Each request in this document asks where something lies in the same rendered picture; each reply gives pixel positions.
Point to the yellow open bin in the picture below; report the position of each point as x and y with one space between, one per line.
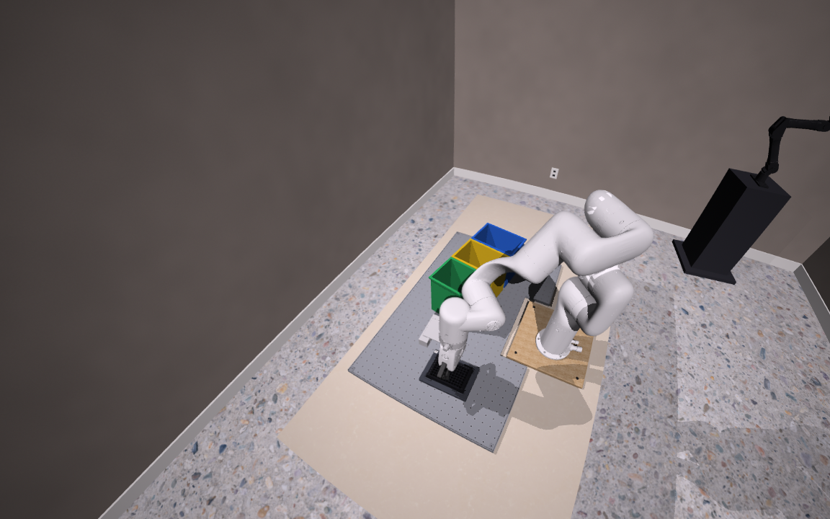
475 254

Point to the blue bin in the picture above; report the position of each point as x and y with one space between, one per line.
505 242

